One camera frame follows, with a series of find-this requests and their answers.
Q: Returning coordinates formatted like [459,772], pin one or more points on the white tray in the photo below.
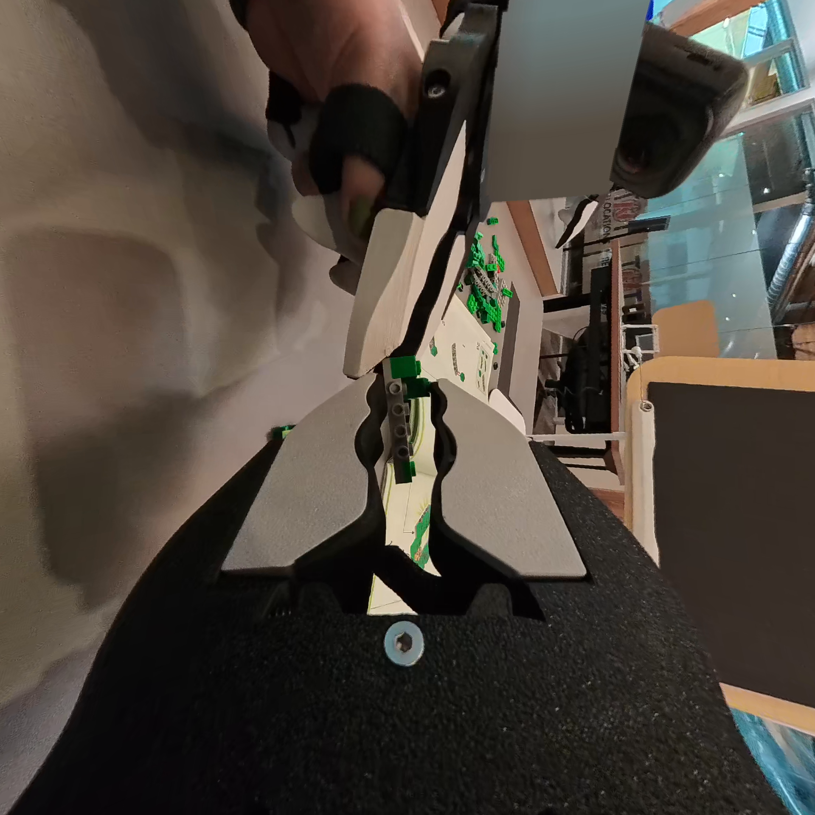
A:
[509,411]

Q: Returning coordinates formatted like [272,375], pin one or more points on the brick instruction booklet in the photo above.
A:
[465,356]

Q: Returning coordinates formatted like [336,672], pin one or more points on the wooden chair black panel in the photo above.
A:
[732,541]

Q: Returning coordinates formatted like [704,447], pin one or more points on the grey desk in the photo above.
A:
[127,191]

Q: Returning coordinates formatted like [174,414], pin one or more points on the person's left hand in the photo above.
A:
[331,44]

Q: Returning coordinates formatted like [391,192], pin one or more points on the small green brick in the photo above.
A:
[281,433]

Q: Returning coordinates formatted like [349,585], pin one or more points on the black office chair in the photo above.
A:
[576,382]

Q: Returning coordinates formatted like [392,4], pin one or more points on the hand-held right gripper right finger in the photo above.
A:
[509,503]

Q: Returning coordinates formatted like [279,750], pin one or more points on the pile of green grey bricks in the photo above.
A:
[484,286]

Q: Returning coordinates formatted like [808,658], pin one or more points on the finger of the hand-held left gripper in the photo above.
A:
[453,270]
[395,286]

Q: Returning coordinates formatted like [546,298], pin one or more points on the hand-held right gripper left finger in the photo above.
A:
[305,490]

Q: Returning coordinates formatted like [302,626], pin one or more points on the green grey brick assembly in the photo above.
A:
[400,426]

